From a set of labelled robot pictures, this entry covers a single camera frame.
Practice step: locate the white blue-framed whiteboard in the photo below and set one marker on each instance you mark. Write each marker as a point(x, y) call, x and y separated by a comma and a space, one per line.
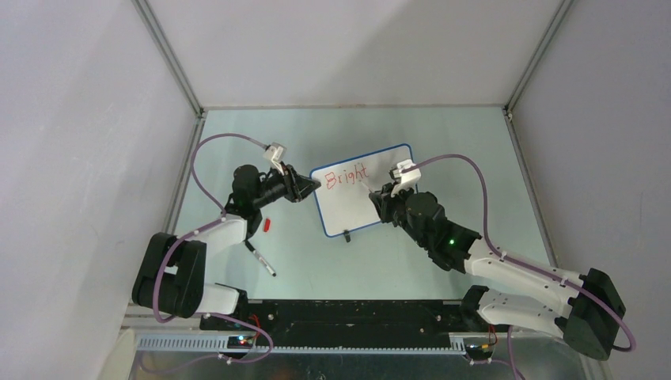
point(343, 204)

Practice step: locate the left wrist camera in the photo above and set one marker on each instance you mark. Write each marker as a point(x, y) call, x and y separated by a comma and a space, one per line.
point(274, 152)

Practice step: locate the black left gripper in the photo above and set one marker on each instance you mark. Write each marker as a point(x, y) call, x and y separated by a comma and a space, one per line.
point(306, 185)

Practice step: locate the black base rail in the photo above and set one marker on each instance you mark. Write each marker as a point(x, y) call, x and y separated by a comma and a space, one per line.
point(344, 326)

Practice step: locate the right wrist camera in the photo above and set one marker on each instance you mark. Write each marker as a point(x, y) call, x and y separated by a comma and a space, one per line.
point(404, 176)

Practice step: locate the red whiteboard marker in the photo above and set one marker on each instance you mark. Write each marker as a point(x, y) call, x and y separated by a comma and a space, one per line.
point(365, 186)

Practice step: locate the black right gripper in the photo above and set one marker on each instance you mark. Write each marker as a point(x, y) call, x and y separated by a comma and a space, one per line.
point(384, 203)

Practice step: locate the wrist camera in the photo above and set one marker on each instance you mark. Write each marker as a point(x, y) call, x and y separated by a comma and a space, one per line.
point(274, 152)
point(404, 176)

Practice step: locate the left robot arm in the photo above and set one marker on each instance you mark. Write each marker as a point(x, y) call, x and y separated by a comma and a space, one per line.
point(171, 278)

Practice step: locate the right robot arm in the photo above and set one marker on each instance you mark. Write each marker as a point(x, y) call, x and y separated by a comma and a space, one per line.
point(514, 272)

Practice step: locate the black whiteboard marker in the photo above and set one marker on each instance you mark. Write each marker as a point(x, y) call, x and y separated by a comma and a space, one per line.
point(256, 253)

